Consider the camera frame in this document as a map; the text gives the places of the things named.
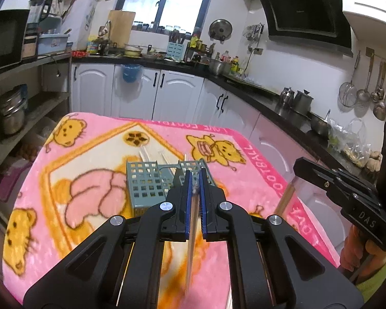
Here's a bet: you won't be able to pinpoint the black kitchen countertop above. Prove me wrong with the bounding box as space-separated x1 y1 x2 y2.
71 53 383 181

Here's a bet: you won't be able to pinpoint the white upper cabinet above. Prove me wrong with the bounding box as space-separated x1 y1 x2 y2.
341 0 386 49

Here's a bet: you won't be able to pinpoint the blue plastic bag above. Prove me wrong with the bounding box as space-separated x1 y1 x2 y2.
121 64 142 83

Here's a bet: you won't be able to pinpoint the steel pot with ladle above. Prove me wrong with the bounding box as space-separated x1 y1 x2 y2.
310 109 332 135

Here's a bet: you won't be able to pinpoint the blue plastic dish box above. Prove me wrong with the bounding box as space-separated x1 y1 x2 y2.
37 34 71 55

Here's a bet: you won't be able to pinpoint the steel sink faucet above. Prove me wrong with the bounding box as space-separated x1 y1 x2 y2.
98 20 112 44

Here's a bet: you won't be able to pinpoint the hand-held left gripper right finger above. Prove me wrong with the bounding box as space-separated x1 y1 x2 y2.
198 169 365 309

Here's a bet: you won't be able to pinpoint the person's right hand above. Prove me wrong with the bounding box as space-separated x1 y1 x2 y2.
339 225 386 274

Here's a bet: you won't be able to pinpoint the pink printed blanket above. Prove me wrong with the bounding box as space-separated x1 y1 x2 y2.
2 112 341 306

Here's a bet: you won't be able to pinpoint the brown lumpy produce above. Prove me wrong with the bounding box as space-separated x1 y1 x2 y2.
366 151 384 172

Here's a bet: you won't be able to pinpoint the small steel kettle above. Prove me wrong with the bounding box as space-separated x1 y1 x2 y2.
280 87 295 107

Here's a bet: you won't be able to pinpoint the clear plastic bag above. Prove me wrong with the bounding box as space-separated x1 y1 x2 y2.
327 117 372 165

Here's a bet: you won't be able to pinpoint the wooden cutting board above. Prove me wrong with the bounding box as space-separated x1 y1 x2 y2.
107 10 136 49

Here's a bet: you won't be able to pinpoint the light blue knife block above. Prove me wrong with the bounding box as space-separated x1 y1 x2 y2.
165 41 185 62

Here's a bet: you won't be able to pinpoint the blue framed window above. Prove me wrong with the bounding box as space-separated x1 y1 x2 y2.
116 0 219 34

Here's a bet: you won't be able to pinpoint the row of hanging kitchen utensils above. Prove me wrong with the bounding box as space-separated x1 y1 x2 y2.
338 51 386 121

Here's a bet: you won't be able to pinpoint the steel shelf table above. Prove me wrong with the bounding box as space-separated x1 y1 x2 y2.
0 51 73 181

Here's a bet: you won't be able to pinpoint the small hanging kitchen tools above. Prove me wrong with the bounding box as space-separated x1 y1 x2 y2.
244 22 265 44

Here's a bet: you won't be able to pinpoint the stacked steel pots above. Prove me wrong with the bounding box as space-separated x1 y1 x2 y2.
0 85 28 136

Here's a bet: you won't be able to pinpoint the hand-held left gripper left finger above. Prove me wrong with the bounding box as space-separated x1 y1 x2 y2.
23 170 194 309

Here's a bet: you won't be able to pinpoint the black range hood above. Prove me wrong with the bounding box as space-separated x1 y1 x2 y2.
253 0 354 58

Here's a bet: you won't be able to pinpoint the steel pot lid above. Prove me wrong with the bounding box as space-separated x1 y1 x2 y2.
208 19 234 44

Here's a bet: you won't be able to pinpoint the black microwave oven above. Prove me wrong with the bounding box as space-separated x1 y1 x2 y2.
0 9 31 73

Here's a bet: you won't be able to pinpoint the perforated plastic utensil basket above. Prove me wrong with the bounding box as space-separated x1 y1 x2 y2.
126 158 217 216

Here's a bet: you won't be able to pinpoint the row of spice jars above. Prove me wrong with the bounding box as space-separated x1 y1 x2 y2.
132 21 201 37

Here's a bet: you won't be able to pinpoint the steel cooking pot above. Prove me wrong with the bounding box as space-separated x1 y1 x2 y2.
208 59 231 76

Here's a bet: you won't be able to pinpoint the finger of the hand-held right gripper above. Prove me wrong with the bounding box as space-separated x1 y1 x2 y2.
293 157 382 210

